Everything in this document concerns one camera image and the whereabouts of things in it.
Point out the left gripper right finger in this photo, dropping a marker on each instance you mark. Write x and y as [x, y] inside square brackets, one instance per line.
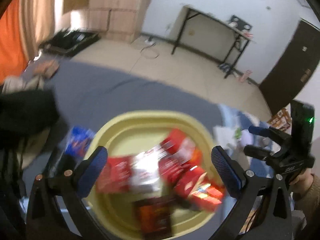
[262, 209]

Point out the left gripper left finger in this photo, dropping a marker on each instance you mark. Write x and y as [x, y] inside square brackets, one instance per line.
[44, 217]

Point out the red gold cigarette pack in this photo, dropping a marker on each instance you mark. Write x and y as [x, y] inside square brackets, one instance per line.
[115, 176]

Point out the dark brown cigarette pack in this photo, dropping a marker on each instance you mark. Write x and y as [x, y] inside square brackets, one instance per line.
[154, 217]

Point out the person's right hand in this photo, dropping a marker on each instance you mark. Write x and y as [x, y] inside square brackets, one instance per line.
[302, 183]

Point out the yellow plastic basin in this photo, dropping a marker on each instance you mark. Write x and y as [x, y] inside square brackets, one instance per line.
[132, 133]

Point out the dark brown door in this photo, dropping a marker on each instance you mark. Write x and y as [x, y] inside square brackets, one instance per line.
[294, 68]

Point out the black jacket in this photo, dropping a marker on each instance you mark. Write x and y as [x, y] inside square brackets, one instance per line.
[24, 114]

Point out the pink bag on floor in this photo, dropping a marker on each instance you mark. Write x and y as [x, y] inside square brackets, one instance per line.
[245, 76]

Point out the grey bed sheet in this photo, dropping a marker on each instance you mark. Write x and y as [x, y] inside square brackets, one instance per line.
[90, 96]

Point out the black open case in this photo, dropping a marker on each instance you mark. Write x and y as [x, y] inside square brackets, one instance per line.
[69, 43]

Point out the picture box on table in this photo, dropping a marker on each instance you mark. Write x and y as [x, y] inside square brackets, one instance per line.
[238, 23]

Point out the black folding table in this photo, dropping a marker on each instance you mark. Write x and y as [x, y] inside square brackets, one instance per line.
[203, 33]

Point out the orange curtain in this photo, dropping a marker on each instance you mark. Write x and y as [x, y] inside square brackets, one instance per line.
[25, 24]

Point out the wooden wardrobe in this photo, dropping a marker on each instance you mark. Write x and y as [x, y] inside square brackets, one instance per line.
[119, 20]

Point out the printed cardboard box by wall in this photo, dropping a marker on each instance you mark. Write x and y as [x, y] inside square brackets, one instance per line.
[281, 121]

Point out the white power strip with cable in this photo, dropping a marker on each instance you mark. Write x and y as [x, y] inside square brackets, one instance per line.
[146, 47]

